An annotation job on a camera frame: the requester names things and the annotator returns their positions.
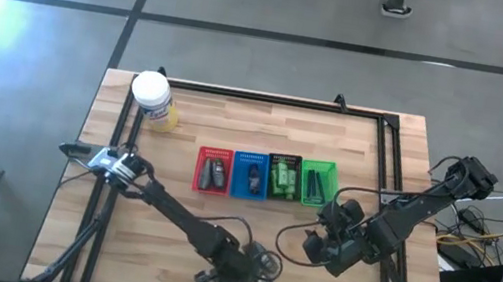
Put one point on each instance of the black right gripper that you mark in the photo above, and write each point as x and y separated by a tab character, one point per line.
353	248

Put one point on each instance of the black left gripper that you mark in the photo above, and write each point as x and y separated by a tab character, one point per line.
233	270

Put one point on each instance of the green toiletry tube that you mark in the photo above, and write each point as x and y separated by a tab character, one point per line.
276	187
291	184
282	171

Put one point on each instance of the dark purple toiletry bottle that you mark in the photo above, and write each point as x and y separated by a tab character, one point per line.
254	178

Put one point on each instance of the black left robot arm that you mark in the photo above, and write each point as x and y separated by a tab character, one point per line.
179	213

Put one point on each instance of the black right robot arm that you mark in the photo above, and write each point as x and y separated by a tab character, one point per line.
423	206

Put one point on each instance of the green plastic basket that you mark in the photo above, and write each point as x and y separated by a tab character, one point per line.
333	174

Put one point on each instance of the black plastic basket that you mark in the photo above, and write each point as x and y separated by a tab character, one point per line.
286	158

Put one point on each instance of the blue plastic basket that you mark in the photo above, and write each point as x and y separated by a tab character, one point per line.
239	179

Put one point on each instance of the red plastic basket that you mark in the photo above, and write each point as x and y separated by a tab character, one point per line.
202	151

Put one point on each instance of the black power adapter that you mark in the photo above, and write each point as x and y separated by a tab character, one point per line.
470	218

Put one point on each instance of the yellow wipes canister white lid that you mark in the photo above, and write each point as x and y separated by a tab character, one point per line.
153	92

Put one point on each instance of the person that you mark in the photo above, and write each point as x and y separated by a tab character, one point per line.
397	2

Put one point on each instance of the black metal table frame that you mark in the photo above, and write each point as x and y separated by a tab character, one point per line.
278	100

